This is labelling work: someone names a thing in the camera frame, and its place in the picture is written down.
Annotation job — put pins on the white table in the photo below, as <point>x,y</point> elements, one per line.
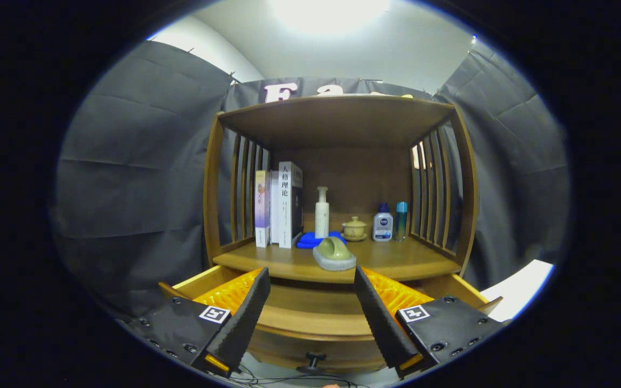
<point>521,288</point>

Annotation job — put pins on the white bottle with blue pump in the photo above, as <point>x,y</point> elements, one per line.
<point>383,223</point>

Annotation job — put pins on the beige lidded teacup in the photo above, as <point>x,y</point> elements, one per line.
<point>354,229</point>

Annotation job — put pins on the teal bottle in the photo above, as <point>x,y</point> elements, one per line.
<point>401,221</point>

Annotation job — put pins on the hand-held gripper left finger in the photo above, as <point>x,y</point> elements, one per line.
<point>246,318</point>

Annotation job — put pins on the black drawer knob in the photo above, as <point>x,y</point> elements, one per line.
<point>315,357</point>

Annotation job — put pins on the thin white book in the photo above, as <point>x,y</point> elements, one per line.
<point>274,215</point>

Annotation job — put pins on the brown wooden cabinet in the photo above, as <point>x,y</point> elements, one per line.
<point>337,121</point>

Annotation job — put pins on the white and black book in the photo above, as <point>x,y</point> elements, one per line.
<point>285,210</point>

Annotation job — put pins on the blue folded towel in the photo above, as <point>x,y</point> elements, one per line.
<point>306,240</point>

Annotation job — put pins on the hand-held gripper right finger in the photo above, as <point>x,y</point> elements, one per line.
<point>380,323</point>

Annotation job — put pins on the wooden drawer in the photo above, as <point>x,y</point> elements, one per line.
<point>316,323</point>

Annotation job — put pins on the purple book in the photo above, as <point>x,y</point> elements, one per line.
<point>261,210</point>

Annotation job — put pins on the wooden countertop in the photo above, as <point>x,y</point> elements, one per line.
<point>397,258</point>

